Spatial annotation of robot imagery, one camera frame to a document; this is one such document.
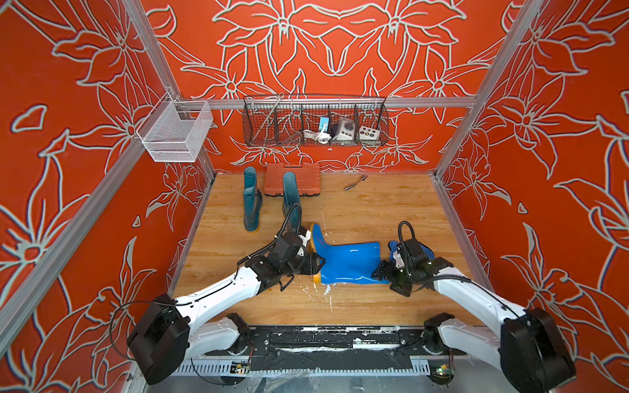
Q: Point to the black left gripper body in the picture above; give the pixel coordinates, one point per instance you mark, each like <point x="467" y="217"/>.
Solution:
<point x="303" y="265"/>

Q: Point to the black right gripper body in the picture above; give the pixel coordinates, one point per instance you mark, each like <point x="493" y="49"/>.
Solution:
<point x="400" y="278"/>

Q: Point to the blue rubber boot orange sole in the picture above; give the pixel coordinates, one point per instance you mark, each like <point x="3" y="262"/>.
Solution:
<point x="351" y="263"/>

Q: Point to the teal rubber boot orange sole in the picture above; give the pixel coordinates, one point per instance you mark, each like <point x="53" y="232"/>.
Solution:
<point x="252" y="200"/>

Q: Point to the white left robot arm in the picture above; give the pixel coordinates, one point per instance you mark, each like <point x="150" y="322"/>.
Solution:
<point x="174" y="330"/>

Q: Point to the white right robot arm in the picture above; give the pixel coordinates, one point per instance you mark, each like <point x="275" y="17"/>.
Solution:
<point x="524" y="344"/>

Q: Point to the white socket box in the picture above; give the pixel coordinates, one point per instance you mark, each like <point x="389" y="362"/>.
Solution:
<point x="369" y="135"/>

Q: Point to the blue white small box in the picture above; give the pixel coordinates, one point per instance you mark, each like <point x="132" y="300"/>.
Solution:
<point x="324" y="124"/>

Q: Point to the white power adapter box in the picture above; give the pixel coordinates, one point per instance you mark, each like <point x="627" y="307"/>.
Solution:
<point x="345" y="131"/>

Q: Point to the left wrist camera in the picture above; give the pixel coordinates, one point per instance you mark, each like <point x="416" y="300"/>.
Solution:
<point x="290" y="247"/>

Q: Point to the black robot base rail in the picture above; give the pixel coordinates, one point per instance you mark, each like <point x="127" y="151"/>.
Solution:
<point x="326" y="351"/>

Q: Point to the black wire wall basket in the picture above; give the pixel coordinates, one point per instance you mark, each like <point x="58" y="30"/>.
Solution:
<point x="292" y="120"/>

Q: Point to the clear plastic wall bin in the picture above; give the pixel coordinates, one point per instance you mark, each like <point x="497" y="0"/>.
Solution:
<point x="169" y="138"/>

